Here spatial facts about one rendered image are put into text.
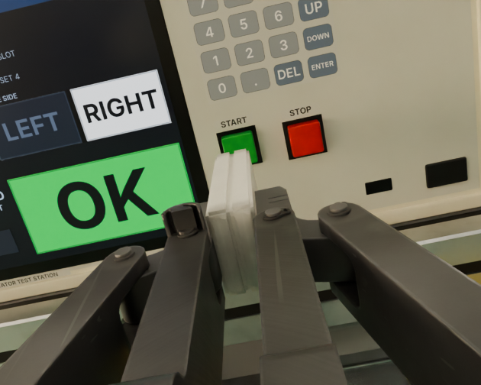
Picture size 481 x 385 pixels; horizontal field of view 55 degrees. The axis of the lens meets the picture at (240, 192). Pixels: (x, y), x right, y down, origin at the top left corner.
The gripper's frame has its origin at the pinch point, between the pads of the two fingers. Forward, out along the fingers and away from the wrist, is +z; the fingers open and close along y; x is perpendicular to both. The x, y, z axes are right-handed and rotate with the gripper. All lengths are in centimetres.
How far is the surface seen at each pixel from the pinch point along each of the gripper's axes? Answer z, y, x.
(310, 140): 9.1, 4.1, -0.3
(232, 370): 21.8, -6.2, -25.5
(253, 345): 21.8, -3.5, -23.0
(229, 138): 9.1, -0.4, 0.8
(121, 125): 9.6, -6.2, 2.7
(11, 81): 9.7, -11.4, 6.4
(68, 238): 9.6, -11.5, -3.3
